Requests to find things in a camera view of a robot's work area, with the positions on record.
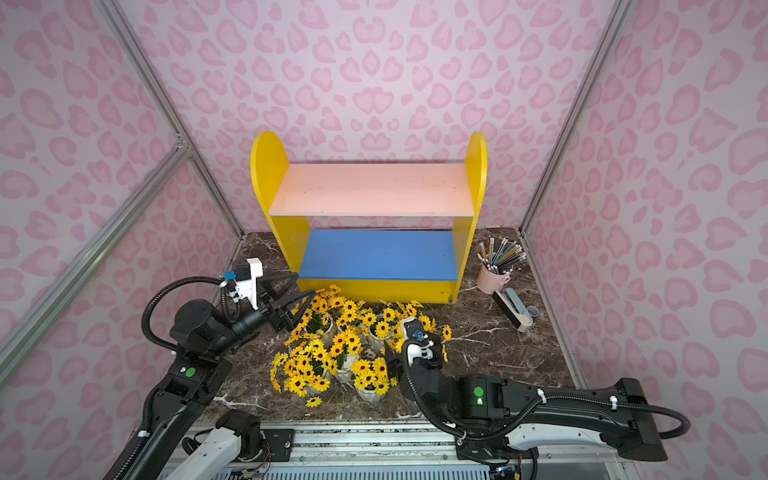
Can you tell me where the shelf sunflower pot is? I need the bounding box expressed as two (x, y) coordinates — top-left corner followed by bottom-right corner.
(394, 301), (437, 335)
(327, 331), (363, 384)
(362, 305), (398, 353)
(269, 338), (336, 408)
(352, 357), (394, 404)
(337, 300), (377, 336)
(388, 331), (448, 368)
(289, 293), (333, 343)

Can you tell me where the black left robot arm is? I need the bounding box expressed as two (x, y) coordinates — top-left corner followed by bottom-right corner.
(106, 273), (316, 479)

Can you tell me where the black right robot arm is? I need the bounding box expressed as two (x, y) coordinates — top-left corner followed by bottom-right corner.
(385, 352), (691, 464)

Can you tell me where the pink pencil bucket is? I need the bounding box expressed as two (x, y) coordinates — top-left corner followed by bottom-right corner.
(476, 265), (511, 295)

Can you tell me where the yellow shelf unit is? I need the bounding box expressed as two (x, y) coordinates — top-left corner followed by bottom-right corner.
(250, 132), (488, 303)

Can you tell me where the light blue stapler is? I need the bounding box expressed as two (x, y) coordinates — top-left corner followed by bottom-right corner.
(492, 288), (540, 333)

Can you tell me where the bundle of pencils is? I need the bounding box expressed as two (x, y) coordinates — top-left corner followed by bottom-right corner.
(477, 238), (528, 275)

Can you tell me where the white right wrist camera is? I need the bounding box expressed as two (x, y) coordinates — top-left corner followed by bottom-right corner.
(401, 317), (437, 367)

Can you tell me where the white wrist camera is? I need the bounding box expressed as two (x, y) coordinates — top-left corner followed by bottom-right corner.
(220, 257), (264, 310)
(401, 317), (437, 367)

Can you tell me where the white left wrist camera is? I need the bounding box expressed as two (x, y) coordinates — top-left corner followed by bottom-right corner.
(220, 257), (264, 310)

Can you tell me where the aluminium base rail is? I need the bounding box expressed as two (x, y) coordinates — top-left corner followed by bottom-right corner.
(110, 419), (637, 480)

